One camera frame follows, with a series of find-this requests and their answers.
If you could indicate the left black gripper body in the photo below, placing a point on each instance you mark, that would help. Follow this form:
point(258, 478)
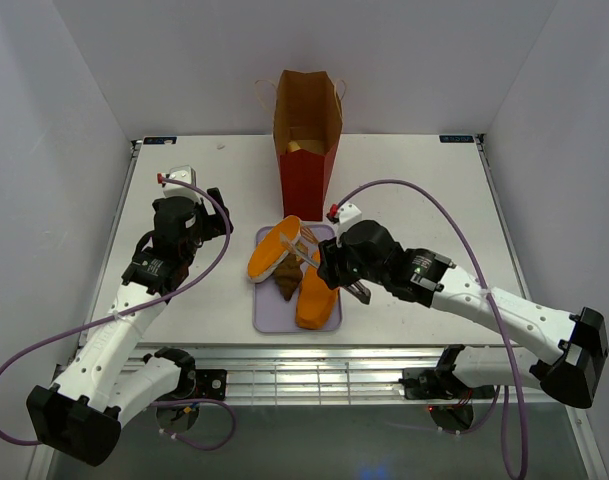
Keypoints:
point(207, 226)

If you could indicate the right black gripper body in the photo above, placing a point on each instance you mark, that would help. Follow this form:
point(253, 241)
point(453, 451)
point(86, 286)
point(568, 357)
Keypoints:
point(335, 253)

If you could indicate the metal tongs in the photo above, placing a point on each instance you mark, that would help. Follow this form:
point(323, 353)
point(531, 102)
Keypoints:
point(357, 289)

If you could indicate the long oval orange bread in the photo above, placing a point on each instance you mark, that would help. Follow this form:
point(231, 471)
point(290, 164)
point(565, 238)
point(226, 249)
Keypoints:
point(270, 251)

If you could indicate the tan bread slice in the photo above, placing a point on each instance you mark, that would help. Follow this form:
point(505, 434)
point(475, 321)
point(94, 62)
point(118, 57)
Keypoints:
point(293, 146)

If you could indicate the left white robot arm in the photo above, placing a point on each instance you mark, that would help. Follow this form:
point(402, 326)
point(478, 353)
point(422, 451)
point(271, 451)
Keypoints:
point(83, 411)

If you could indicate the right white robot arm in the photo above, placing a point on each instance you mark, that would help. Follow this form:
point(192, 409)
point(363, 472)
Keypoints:
point(565, 352)

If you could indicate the toasted bread slice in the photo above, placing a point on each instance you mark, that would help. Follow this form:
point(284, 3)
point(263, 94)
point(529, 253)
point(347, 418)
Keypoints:
point(306, 243)

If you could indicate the orange loaf bread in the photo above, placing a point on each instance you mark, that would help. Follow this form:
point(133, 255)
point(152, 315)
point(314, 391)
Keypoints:
point(315, 302)

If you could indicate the red brown paper bag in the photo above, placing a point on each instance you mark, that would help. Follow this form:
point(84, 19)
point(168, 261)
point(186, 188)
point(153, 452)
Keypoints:
point(308, 109)

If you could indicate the brown croissant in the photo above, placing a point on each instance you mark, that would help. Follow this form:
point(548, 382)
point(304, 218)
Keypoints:
point(288, 276)

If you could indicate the left blue label sticker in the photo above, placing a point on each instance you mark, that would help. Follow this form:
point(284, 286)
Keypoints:
point(160, 140)

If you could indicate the blue label sticker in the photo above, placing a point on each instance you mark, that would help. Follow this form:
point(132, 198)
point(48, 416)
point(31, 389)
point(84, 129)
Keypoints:
point(160, 140)
point(456, 139)

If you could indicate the lilac plastic tray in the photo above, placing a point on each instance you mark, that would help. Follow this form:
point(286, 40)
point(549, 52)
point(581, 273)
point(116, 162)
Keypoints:
point(272, 314)

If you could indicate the right blue label sticker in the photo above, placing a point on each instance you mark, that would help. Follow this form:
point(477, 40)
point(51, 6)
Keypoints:
point(456, 139)

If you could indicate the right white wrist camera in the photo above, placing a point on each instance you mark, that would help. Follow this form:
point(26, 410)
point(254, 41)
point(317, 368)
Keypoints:
point(343, 217)

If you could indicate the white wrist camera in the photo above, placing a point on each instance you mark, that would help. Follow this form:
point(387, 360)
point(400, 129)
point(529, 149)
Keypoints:
point(179, 182)
point(343, 217)

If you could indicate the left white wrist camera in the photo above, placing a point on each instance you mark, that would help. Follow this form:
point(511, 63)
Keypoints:
point(179, 182)

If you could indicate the aluminium frame rail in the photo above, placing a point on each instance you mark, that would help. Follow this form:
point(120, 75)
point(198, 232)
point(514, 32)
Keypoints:
point(318, 413)

